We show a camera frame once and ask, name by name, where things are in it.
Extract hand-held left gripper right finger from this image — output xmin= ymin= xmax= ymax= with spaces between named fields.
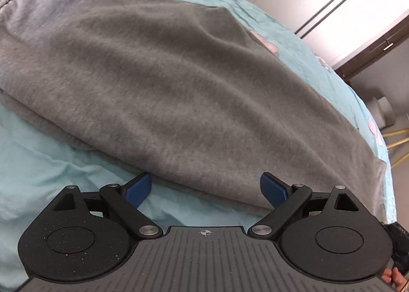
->
xmin=249 ymin=172 xmax=363 ymax=240

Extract white round object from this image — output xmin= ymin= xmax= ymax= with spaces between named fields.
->
xmin=367 ymin=95 xmax=394 ymax=127

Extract dark brown cabinet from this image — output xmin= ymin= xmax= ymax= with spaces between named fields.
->
xmin=335 ymin=12 xmax=409 ymax=79

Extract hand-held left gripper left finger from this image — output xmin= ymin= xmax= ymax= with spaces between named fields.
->
xmin=49 ymin=172 xmax=163 ymax=239

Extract grey pants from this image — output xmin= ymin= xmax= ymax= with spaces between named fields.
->
xmin=0 ymin=0 xmax=389 ymax=219

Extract person's right hand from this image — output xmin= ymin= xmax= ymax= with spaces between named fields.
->
xmin=382 ymin=267 xmax=409 ymax=292

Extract light blue mushroom print bedsheet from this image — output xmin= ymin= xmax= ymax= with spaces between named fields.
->
xmin=0 ymin=0 xmax=398 ymax=292

